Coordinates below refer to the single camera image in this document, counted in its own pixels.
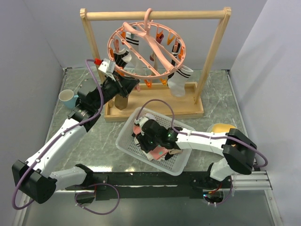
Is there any white plastic basket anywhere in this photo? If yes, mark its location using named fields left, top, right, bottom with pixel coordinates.
left=116, top=107, right=192, bottom=176

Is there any brown sock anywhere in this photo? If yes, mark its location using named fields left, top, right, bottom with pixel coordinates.
left=114, top=95, right=128, bottom=110

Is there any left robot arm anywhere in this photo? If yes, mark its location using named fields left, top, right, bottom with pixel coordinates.
left=12, top=74, right=139, bottom=204

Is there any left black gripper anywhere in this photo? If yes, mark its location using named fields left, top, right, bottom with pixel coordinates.
left=93, top=70, right=139, bottom=110

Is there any wooden hanger rack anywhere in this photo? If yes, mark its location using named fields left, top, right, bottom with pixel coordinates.
left=79, top=7, right=231, bottom=121

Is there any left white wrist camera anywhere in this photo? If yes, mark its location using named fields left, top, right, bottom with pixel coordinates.
left=98, top=58, right=116, bottom=81

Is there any pile of socks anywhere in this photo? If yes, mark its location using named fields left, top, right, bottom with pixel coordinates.
left=132, top=113, right=182, bottom=161

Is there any yellow bowl on plate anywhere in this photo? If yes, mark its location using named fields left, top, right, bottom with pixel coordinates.
left=207, top=123, right=236, bottom=133

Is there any light blue mug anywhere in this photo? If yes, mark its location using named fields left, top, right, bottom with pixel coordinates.
left=58, top=89, right=79, bottom=109

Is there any aluminium frame rail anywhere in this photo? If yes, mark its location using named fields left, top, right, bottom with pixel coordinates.
left=22, top=170, right=273, bottom=194

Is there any pink round clip hanger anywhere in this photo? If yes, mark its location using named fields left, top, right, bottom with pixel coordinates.
left=107, top=8, right=186, bottom=88

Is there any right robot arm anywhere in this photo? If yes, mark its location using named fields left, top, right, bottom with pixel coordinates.
left=134, top=116, right=257, bottom=188

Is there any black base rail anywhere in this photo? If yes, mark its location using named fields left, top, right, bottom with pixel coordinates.
left=66, top=171, right=231, bottom=201

